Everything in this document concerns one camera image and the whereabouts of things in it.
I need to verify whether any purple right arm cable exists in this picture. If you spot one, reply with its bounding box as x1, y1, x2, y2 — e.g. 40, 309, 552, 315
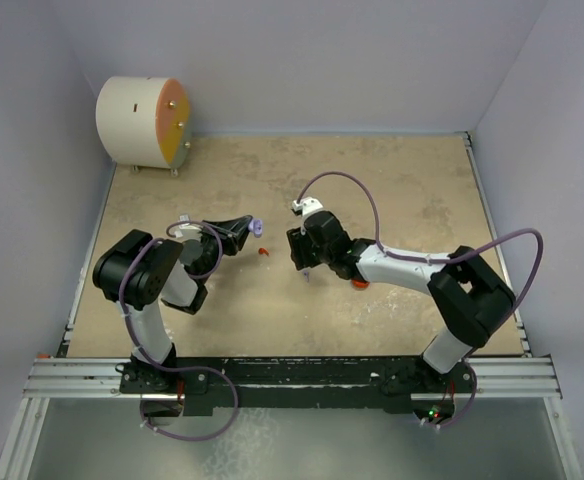
299, 171, 546, 430

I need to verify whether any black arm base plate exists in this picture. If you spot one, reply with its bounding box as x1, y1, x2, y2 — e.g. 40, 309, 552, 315
115, 355, 476, 416

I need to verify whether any purple earbud charging case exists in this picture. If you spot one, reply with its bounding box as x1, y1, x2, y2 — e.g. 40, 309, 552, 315
248, 218, 263, 238

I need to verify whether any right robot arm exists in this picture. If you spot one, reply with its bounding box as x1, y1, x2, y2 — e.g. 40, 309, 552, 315
286, 210, 515, 391

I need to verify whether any aluminium rail frame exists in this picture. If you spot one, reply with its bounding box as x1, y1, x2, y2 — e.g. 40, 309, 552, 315
0, 130, 583, 480

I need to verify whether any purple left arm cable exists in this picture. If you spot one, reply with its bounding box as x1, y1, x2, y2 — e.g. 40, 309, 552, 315
119, 221, 241, 442

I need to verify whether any round tricolour drawer cabinet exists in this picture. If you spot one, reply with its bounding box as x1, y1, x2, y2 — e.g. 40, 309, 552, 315
95, 76, 192, 176

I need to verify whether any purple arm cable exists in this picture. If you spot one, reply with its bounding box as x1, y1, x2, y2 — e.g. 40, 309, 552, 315
119, 221, 241, 442
299, 171, 546, 430

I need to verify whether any orange earbud charging case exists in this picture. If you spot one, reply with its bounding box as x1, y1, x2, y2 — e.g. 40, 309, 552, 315
351, 279, 369, 290

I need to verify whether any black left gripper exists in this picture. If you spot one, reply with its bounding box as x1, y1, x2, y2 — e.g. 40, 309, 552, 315
197, 215, 252, 284

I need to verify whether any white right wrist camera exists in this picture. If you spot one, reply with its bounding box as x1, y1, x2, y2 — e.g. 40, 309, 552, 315
291, 197, 323, 218

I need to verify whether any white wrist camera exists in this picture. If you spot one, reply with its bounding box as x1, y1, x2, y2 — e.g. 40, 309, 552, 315
172, 214, 201, 241
291, 197, 323, 218

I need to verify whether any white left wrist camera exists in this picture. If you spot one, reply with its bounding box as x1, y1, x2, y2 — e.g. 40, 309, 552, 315
172, 214, 201, 241

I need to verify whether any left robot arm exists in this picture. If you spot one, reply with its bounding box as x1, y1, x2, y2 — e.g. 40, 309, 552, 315
92, 215, 263, 392

